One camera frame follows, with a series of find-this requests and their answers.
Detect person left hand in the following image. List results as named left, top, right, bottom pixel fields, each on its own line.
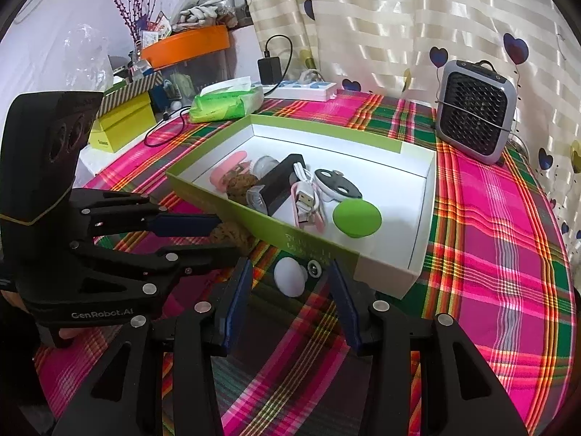
left=58, top=328, right=86, bottom=340

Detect white usb cable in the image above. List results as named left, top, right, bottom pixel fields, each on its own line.
left=292, top=161, right=322, bottom=229

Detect white ball camera gadget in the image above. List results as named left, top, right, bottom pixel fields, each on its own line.
left=274, top=257, right=323, bottom=298

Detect white work gloves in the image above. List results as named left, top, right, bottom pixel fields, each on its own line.
left=171, top=0, right=237, bottom=33

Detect black cable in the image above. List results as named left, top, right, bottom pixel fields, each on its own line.
left=143, top=33, right=294, bottom=149

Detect pink oblong case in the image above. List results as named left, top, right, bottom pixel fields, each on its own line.
left=210, top=151, right=250, bottom=193

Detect cream striped heart curtain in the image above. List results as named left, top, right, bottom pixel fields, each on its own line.
left=246, top=0, right=580, bottom=266

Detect green round cap gadget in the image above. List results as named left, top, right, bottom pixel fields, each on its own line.
left=333, top=199, right=382, bottom=238

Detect white power strip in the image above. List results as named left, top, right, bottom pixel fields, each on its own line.
left=264, top=81, right=338, bottom=102

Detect orange plastic bin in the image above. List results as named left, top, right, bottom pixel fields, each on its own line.
left=141, top=25, right=231, bottom=69

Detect yellow cardboard box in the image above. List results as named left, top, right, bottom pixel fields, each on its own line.
left=89, top=92, right=155, bottom=153

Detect green tissue pack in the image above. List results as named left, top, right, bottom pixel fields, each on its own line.
left=188, top=76, right=264, bottom=123

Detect pink clip holder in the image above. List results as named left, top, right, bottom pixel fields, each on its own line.
left=290, top=181, right=326, bottom=234

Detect striped gift box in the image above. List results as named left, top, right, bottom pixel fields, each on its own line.
left=96, top=71, right=163, bottom=118

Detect black power adapter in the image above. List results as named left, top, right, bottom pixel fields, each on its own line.
left=257, top=56, right=283, bottom=86

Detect grey portable fan heater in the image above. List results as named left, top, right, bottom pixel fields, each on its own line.
left=435, top=59, right=517, bottom=165

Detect green white cardboard box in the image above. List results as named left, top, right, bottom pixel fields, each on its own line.
left=167, top=115, right=437, bottom=298

